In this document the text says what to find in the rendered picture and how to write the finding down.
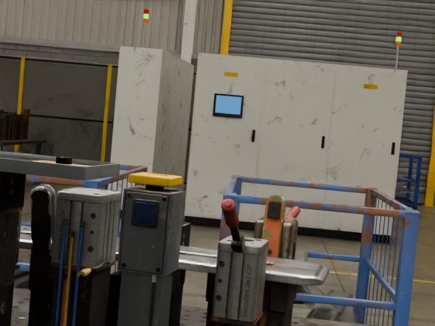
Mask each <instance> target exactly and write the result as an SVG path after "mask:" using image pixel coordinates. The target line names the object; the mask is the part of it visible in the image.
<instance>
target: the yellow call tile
mask: <svg viewBox="0 0 435 326"><path fill-rule="evenodd" d="M182 179H183V178H182V176H176V175H164V174H158V173H146V172H142V173H132V174H129V177H128V182H130V183H135V184H145V185H146V189H147V190H156V191H164V187H171V186H176V185H180V184H182Z"/></svg>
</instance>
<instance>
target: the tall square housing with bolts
mask: <svg viewBox="0 0 435 326"><path fill-rule="evenodd" d="M120 196H121V192H119V191H111V190H100V189H93V188H81V187H79V188H71V189H66V190H60V191H58V192H57V201H56V216H55V225H54V240H53V249H52V262H51V263H50V267H54V268H55V278H54V294H53V302H52V318H51V326H106V320H107V305H108V297H109V282H110V273H111V266H113V265H115V264H116V261H117V260H115V256H116V248H117V233H118V218H119V209H120ZM102 261H110V264H106V265H103V267H102V268H101V269H100V270H95V271H91V273H89V274H88V275H86V276H84V277H83V278H78V277H77V275H76V274H77V272H78V271H80V270H83V269H85V268H88V267H97V266H99V264H100V263H101V262H102Z"/></svg>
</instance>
